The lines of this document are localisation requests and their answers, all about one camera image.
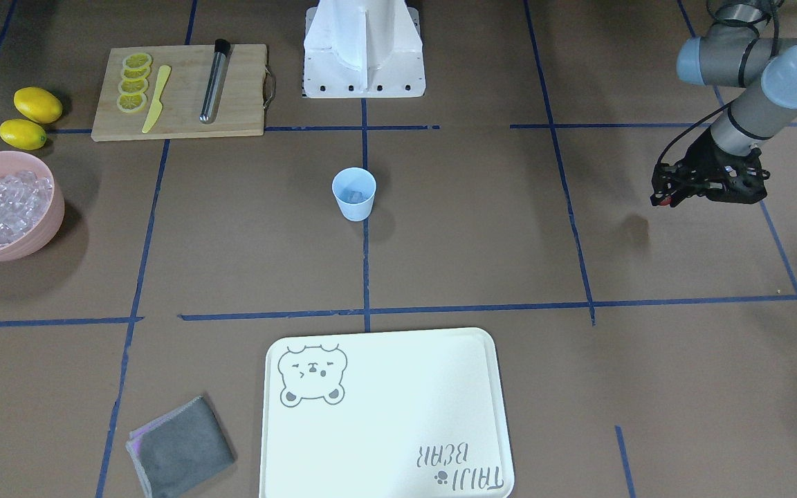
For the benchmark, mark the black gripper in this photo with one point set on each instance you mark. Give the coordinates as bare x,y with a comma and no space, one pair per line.
702,156

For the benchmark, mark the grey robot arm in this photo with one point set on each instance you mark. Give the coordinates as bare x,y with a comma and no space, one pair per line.
742,49

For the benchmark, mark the light blue plastic cup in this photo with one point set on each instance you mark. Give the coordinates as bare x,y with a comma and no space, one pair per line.
354,189

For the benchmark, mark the clear ice cubes pile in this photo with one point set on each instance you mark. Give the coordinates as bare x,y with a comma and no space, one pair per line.
24,197

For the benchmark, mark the cream bear serving tray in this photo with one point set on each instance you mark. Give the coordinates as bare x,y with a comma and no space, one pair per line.
385,414

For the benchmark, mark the wooden cutting board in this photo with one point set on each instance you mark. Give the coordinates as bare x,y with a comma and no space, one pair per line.
241,107

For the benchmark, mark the steel black muddler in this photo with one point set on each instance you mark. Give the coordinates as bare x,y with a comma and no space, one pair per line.
217,75

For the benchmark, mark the yellow plastic knife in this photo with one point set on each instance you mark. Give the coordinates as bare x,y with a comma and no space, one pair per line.
156,105

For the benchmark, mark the lemon slice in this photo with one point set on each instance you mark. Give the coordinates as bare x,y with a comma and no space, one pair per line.
131,102
133,87
137,61
130,74

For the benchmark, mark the grey folded cloth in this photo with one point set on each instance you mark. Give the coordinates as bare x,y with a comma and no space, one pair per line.
180,450

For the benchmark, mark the whole yellow lemon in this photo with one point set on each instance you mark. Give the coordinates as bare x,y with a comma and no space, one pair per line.
23,134
38,105

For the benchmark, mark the pink ribbed bowl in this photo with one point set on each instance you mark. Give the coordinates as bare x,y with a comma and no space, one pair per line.
12,162

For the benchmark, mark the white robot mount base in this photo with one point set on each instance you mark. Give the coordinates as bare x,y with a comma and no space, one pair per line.
363,49

